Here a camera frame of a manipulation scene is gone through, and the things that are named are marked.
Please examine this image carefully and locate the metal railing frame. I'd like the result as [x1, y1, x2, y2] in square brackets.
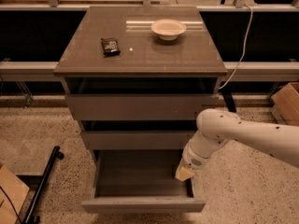
[0, 0, 299, 82]

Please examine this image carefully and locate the white power cable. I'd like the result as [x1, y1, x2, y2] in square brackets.
[218, 4, 254, 91]

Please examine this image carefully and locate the grey bottom drawer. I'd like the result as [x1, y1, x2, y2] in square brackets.
[82, 149, 205, 213]

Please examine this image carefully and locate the black bracket behind cabinet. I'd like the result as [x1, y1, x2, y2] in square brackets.
[220, 84, 236, 113]

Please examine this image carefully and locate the right cardboard box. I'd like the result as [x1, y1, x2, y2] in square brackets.
[271, 82, 299, 126]

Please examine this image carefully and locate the grey drawer cabinet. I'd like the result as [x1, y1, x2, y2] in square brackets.
[53, 6, 228, 166]

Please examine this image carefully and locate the grey drawer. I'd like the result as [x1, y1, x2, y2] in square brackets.
[64, 77, 220, 121]
[81, 120, 197, 150]
[82, 149, 205, 213]

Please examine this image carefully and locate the left cardboard box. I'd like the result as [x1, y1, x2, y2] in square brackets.
[0, 163, 29, 224]

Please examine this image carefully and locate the black metal stand leg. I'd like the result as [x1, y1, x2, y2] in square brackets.
[22, 146, 64, 224]

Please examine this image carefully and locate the cardboard box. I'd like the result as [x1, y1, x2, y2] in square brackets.
[0, 163, 29, 224]
[271, 82, 299, 126]

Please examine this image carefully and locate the black snack packet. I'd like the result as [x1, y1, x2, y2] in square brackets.
[101, 37, 121, 56]

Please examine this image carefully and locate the grey top drawer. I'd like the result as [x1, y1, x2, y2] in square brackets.
[64, 77, 220, 121]

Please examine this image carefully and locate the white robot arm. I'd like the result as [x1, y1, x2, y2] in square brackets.
[176, 109, 299, 181]

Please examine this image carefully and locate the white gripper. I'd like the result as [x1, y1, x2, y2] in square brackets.
[175, 145, 208, 181]

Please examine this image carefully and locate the black cable on box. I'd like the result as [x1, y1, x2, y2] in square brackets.
[0, 186, 22, 224]

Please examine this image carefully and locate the grey middle drawer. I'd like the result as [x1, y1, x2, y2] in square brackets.
[81, 120, 197, 150]

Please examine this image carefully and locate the white paper bowl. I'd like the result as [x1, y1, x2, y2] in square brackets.
[151, 20, 186, 41]

